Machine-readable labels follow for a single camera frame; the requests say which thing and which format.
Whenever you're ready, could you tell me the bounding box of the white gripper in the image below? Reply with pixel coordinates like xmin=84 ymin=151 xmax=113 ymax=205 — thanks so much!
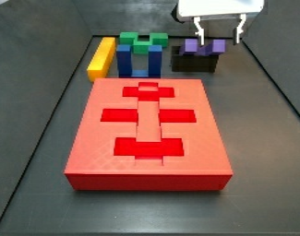
xmin=175 ymin=0 xmax=263 ymax=46

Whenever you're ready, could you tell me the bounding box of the purple U-shaped block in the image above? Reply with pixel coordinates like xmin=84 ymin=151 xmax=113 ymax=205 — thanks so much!
xmin=179 ymin=39 xmax=226 ymax=56

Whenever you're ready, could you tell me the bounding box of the black angled fixture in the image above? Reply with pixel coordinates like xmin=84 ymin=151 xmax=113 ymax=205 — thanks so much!
xmin=170 ymin=46 xmax=218 ymax=73

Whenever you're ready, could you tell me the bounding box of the red slotted board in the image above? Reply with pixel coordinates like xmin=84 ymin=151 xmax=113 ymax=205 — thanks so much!
xmin=64 ymin=78 xmax=232 ymax=191

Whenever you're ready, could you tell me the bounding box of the green stepped block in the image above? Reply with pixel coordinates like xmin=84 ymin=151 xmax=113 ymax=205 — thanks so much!
xmin=117 ymin=31 xmax=167 ymax=54

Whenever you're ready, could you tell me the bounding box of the blue U-shaped block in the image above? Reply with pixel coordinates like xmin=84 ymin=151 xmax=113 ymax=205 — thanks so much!
xmin=116 ymin=44 xmax=162 ymax=78

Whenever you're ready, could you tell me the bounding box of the yellow long bar block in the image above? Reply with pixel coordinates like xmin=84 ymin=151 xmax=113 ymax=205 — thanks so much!
xmin=87 ymin=37 xmax=116 ymax=82

